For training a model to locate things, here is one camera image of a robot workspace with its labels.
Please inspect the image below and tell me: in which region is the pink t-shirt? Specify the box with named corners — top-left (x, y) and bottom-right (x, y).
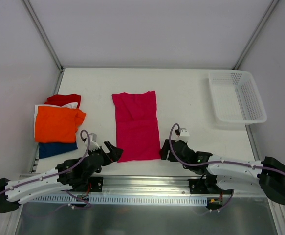
top-left (112, 91), bottom-right (160, 163)

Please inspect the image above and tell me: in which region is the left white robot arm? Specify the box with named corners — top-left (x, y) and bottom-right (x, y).
top-left (0, 141), bottom-right (123, 213)

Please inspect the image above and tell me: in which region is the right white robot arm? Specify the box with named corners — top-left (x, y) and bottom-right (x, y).
top-left (159, 139), bottom-right (285, 206)

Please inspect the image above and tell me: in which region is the blue folded t-shirt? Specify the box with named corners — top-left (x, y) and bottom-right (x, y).
top-left (39, 142), bottom-right (78, 159)

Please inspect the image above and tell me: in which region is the white folded t-shirt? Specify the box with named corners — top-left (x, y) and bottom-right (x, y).
top-left (33, 102), bottom-right (78, 131)

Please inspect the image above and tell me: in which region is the orange folded t-shirt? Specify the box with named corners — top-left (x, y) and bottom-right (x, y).
top-left (34, 105), bottom-right (86, 143)

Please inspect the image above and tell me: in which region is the red folded t-shirt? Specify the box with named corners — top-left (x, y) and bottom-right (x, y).
top-left (45, 94), bottom-right (81, 108)

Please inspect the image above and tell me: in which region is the white plastic mesh basket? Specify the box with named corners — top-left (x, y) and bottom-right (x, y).
top-left (208, 70), bottom-right (267, 125)

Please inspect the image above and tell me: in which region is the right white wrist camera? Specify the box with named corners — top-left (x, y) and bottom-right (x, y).
top-left (175, 128), bottom-right (190, 143)

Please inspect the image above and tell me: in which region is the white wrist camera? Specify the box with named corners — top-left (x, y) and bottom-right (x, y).
top-left (175, 128), bottom-right (190, 143)
top-left (88, 133), bottom-right (100, 155)

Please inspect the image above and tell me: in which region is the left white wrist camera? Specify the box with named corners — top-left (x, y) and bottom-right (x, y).
top-left (88, 133), bottom-right (100, 155)

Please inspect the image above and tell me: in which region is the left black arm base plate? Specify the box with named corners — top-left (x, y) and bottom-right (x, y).
top-left (66, 175), bottom-right (104, 194)

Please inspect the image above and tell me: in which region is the white slotted cable duct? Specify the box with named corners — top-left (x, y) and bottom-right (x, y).
top-left (31, 193), bottom-right (208, 207)

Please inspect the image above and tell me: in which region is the aluminium mounting rail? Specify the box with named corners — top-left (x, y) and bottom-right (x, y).
top-left (14, 173), bottom-right (279, 197)

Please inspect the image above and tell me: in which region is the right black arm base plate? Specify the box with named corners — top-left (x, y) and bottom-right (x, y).
top-left (188, 178), bottom-right (233, 195)

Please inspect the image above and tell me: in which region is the left aluminium frame post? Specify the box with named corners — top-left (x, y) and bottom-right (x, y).
top-left (21, 0), bottom-right (64, 72)

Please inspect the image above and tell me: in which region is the aluminium frame post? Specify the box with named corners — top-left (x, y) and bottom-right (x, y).
top-left (21, 0), bottom-right (64, 72)
top-left (232, 0), bottom-right (281, 70)

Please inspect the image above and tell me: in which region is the right aluminium frame post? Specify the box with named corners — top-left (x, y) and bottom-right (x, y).
top-left (232, 0), bottom-right (281, 70)

